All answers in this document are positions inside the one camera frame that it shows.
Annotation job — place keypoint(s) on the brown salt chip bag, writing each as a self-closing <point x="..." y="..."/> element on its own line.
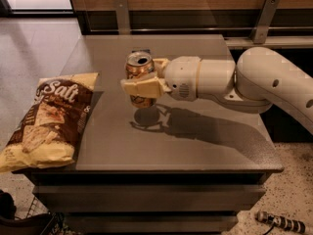
<point x="51" y="129"/>

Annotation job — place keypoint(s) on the left metal bracket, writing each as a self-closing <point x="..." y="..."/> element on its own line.
<point x="122" y="17"/>

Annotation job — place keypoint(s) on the wire basket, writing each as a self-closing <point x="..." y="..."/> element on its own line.
<point x="35" y="208"/>

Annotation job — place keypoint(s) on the metal bracket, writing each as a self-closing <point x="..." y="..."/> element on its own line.
<point x="122" y="17"/>
<point x="260" y="31"/>

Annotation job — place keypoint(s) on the right metal bracket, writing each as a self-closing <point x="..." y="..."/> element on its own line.
<point x="260" y="31"/>

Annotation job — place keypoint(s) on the orange soda can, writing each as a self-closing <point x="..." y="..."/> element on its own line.
<point x="138" y="70"/>

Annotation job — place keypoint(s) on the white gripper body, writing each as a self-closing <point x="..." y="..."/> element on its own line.
<point x="181" y="76"/>

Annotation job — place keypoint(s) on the dark blue snack packet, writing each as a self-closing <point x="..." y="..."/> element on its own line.
<point x="142" y="50"/>

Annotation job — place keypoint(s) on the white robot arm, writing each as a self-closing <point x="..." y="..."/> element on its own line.
<point x="259" y="79"/>

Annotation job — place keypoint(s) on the black white striped tool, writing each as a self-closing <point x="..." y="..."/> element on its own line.
<point x="286" y="224"/>

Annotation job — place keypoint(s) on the grey table drawer unit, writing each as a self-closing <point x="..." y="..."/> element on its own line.
<point x="108" y="203"/>

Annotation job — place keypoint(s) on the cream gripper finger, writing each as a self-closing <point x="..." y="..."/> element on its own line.
<point x="160" y="66"/>
<point x="153" y="87"/>

